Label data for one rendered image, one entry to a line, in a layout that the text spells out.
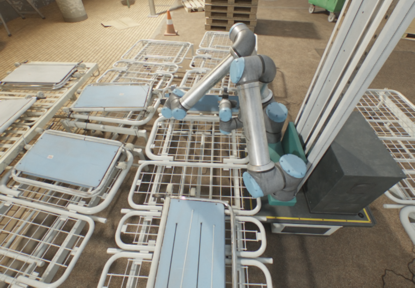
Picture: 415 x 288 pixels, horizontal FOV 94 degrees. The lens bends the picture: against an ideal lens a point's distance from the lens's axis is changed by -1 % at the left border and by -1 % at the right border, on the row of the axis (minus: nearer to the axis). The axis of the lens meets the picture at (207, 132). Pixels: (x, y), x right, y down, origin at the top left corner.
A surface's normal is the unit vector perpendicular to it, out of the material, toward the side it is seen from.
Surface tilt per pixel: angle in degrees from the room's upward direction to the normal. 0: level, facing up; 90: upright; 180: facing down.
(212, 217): 5
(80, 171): 7
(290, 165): 5
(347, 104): 90
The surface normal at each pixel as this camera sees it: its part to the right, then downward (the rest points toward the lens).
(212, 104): -0.05, 0.72
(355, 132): 0.00, -0.70
